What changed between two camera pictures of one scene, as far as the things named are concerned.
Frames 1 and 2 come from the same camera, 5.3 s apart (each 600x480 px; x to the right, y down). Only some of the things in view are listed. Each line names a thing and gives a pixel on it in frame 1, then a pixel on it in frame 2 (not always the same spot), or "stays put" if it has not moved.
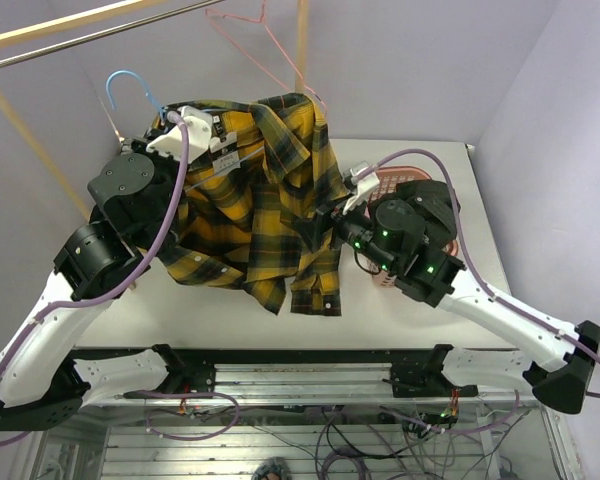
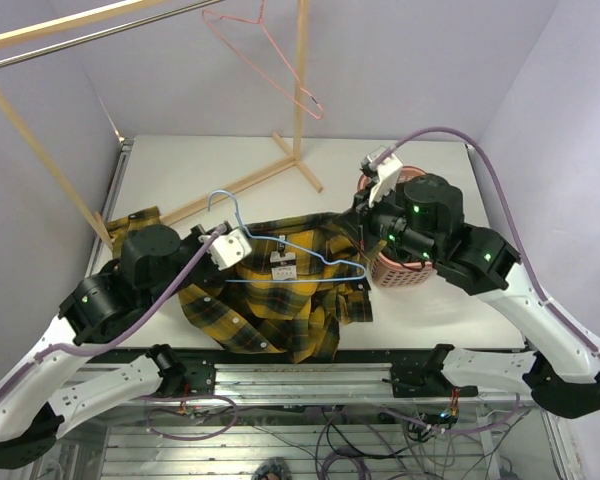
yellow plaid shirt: (248, 207) -> (303, 275)
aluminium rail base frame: (376, 413) stays put
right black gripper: (326, 216) -> (362, 216)
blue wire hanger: (164, 116) -> (291, 243)
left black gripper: (139, 145) -> (194, 234)
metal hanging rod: (90, 37) stays put
